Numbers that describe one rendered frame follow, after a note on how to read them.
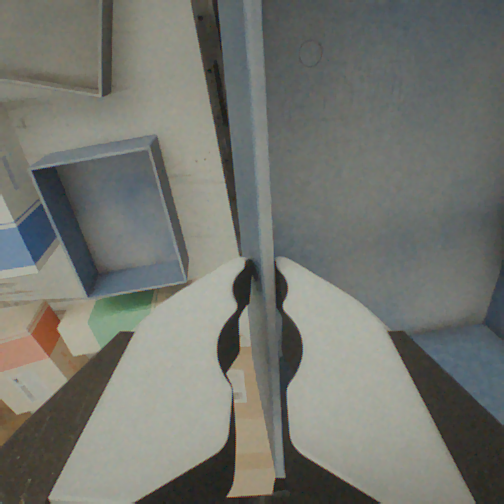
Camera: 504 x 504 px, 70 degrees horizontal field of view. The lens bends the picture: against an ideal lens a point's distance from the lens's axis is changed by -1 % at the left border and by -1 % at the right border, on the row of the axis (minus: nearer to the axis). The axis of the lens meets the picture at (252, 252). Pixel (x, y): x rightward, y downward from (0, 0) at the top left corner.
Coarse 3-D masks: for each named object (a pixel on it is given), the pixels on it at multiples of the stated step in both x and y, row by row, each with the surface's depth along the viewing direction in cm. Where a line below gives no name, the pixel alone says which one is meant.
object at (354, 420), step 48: (288, 288) 10; (336, 288) 10; (288, 336) 9; (336, 336) 8; (384, 336) 8; (288, 384) 7; (336, 384) 7; (384, 384) 7; (288, 432) 6; (336, 432) 6; (384, 432) 6; (432, 432) 6; (288, 480) 7; (336, 480) 6; (384, 480) 6; (432, 480) 6
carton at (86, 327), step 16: (160, 288) 61; (176, 288) 60; (80, 304) 61; (96, 304) 60; (112, 304) 59; (128, 304) 58; (144, 304) 58; (160, 304) 57; (64, 320) 58; (80, 320) 57; (96, 320) 56; (112, 320) 57; (128, 320) 57; (64, 336) 57; (80, 336) 57; (96, 336) 58; (112, 336) 58; (80, 352) 59
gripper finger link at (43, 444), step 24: (120, 336) 9; (96, 360) 8; (72, 384) 7; (96, 384) 7; (48, 408) 7; (72, 408) 7; (24, 432) 6; (48, 432) 6; (72, 432) 6; (0, 456) 6; (24, 456) 6; (48, 456) 6; (0, 480) 6; (24, 480) 6; (48, 480) 6
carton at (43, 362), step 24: (24, 312) 58; (48, 312) 60; (0, 336) 54; (24, 336) 54; (48, 336) 58; (0, 360) 56; (24, 360) 57; (48, 360) 57; (72, 360) 63; (0, 384) 58; (24, 384) 59; (48, 384) 60; (24, 408) 62
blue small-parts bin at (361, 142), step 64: (256, 0) 7; (320, 0) 13; (384, 0) 13; (448, 0) 14; (256, 64) 8; (320, 64) 14; (384, 64) 14; (448, 64) 15; (256, 128) 9; (320, 128) 15; (384, 128) 16; (448, 128) 16; (256, 192) 9; (320, 192) 17; (384, 192) 17; (448, 192) 18; (256, 256) 11; (320, 256) 18; (384, 256) 19; (448, 256) 20; (256, 320) 15; (384, 320) 21; (448, 320) 22
